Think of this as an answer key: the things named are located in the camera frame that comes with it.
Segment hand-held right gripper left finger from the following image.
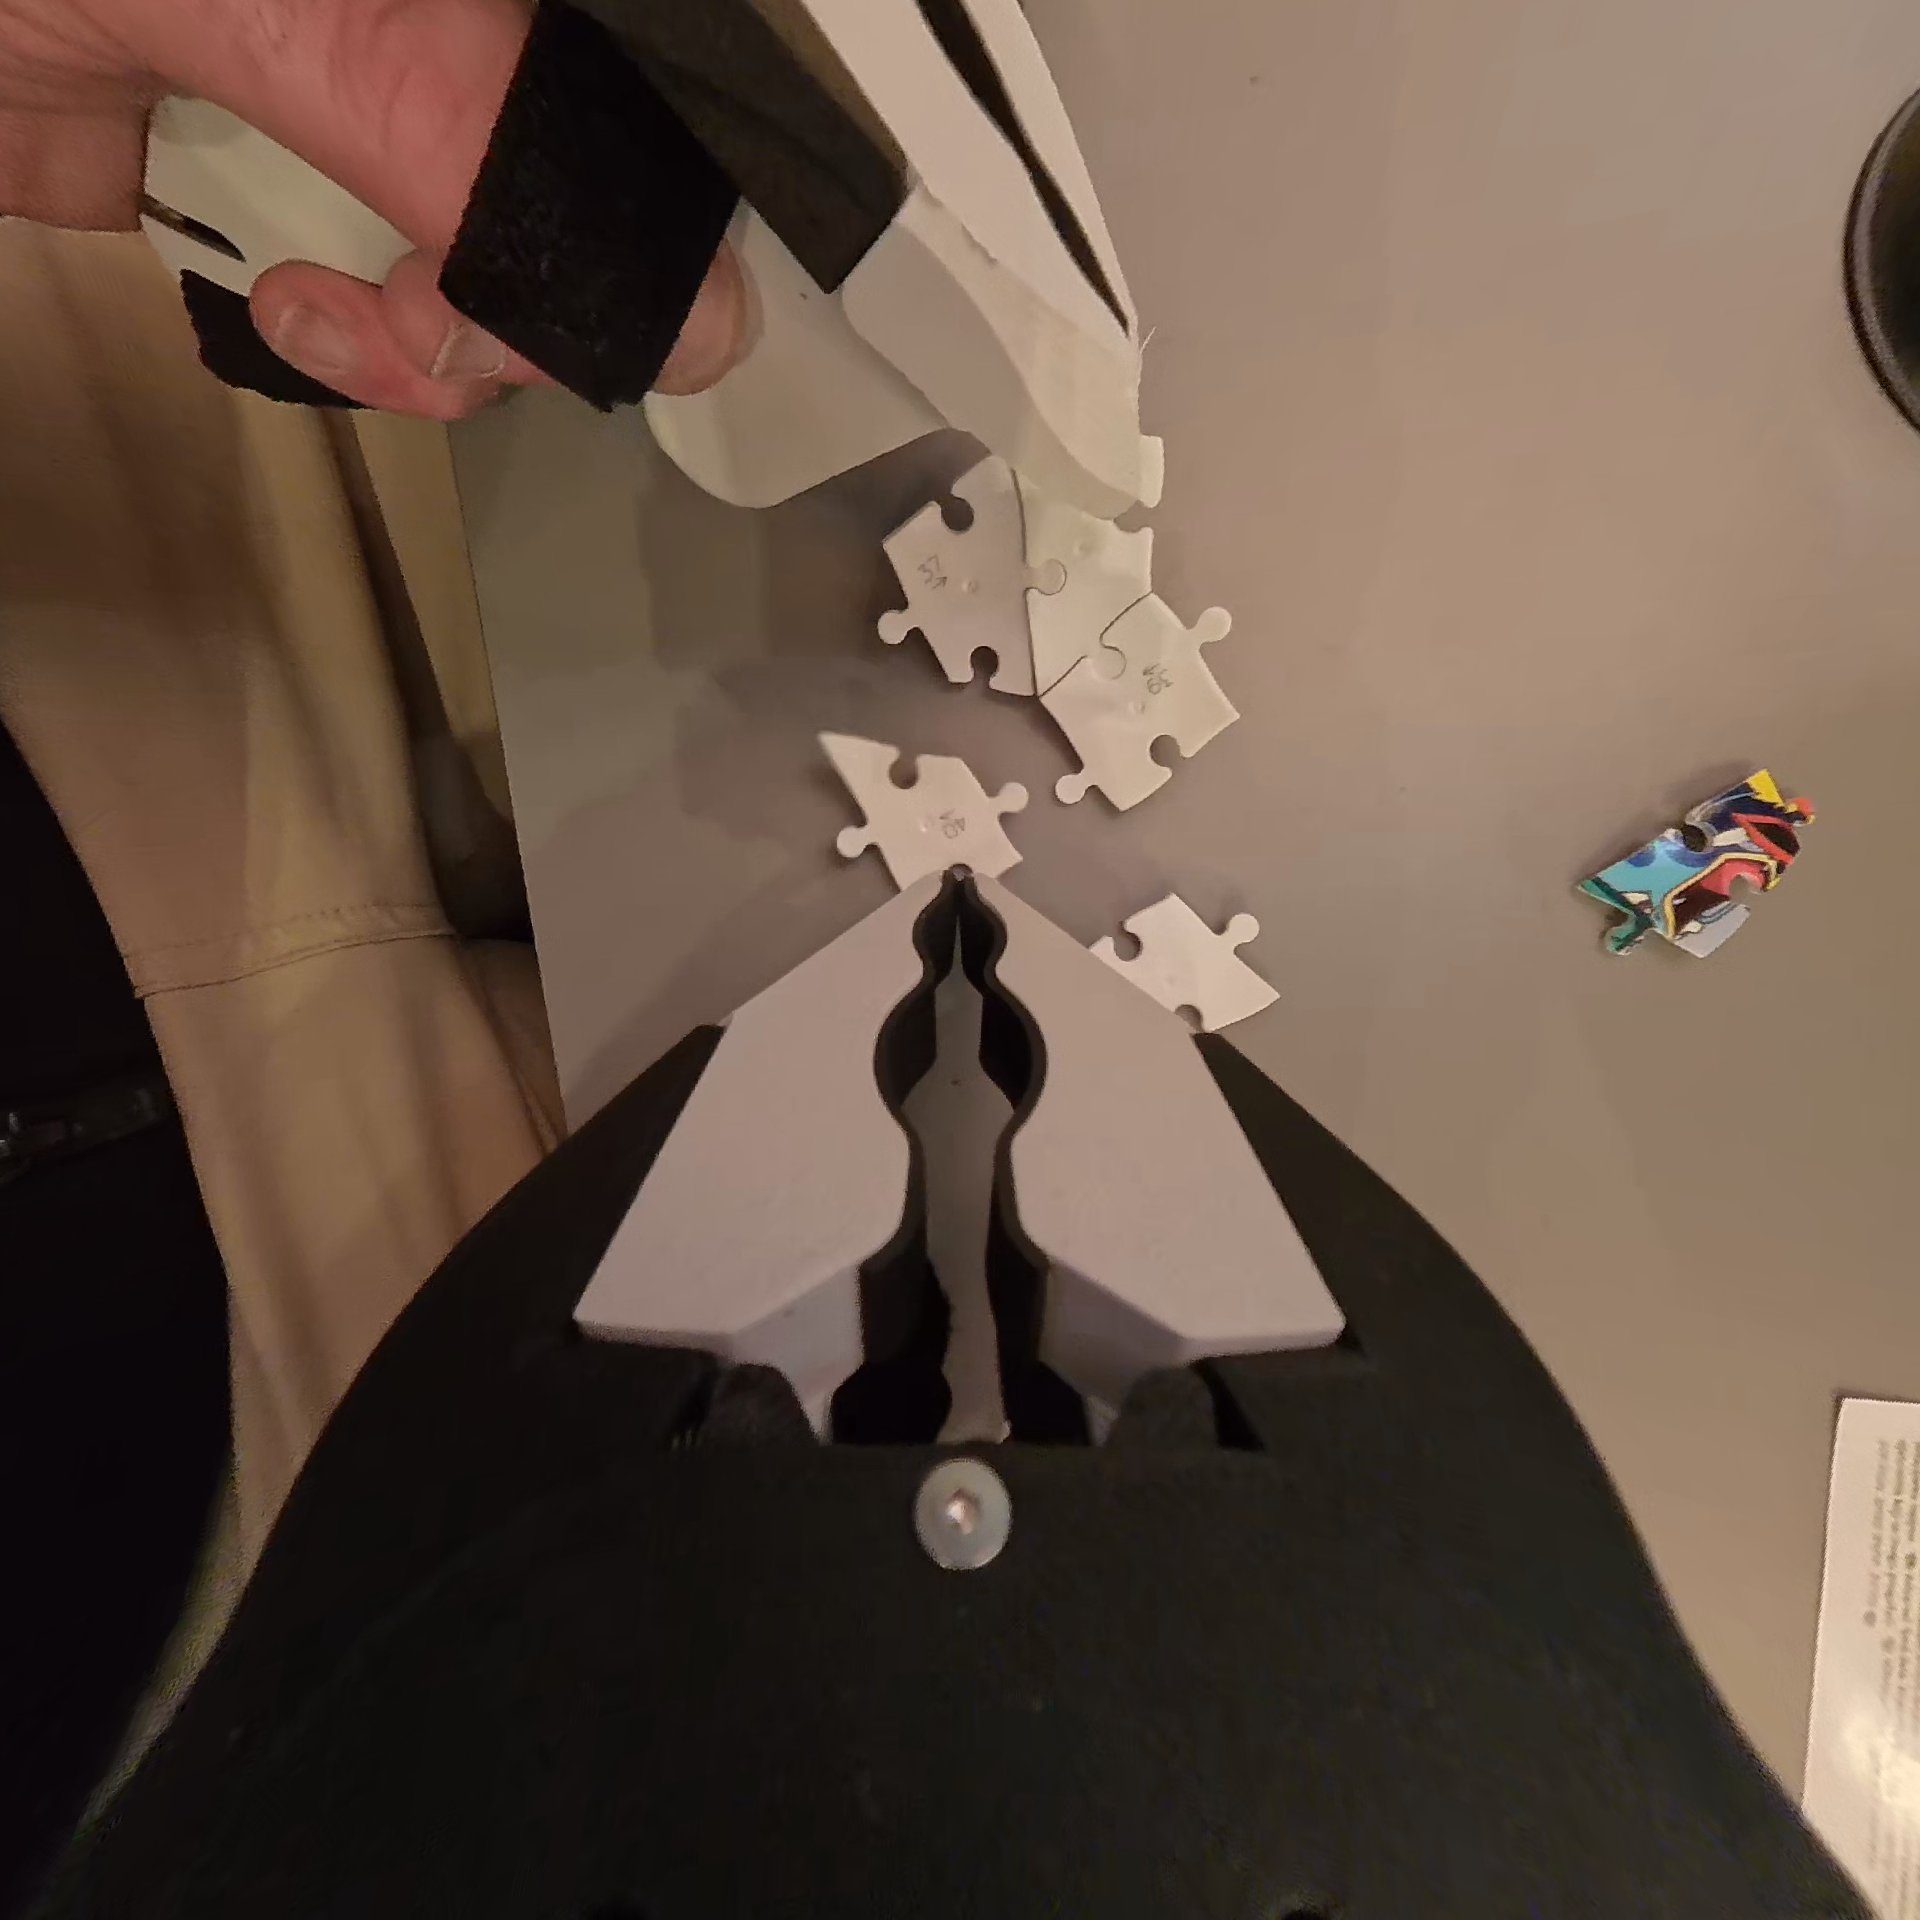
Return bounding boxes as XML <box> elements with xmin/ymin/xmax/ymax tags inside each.
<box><xmin>571</xmin><ymin>870</ymin><xmax>965</xmax><ymax>1422</ymax></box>

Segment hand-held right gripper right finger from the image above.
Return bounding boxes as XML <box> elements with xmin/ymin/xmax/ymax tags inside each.
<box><xmin>959</xmin><ymin>879</ymin><xmax>1345</xmax><ymax>1445</ymax></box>

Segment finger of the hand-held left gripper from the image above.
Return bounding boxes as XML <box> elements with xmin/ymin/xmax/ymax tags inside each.
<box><xmin>959</xmin><ymin>0</ymin><xmax>1144</xmax><ymax>360</ymax></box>
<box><xmin>787</xmin><ymin>0</ymin><xmax>1168</xmax><ymax>514</ymax></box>

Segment person's left hand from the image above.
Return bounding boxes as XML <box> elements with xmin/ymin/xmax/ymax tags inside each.
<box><xmin>0</xmin><ymin>0</ymin><xmax>751</xmax><ymax>423</ymax></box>

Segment colourful puzzle piece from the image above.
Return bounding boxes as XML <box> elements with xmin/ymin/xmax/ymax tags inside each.
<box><xmin>1574</xmin><ymin>768</ymin><xmax>1820</xmax><ymax>960</ymax></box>

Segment white instruction leaflet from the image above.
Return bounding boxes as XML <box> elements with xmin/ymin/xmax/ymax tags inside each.
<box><xmin>1799</xmin><ymin>1394</ymin><xmax>1920</xmax><ymax>1920</ymax></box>

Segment joined white puzzle pieces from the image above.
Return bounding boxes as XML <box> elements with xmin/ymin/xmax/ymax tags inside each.
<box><xmin>878</xmin><ymin>458</ymin><xmax>1157</xmax><ymax>700</ymax></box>

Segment black round ball stand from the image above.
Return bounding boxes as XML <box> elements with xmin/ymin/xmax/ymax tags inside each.
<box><xmin>1843</xmin><ymin>88</ymin><xmax>1920</xmax><ymax>429</ymax></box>

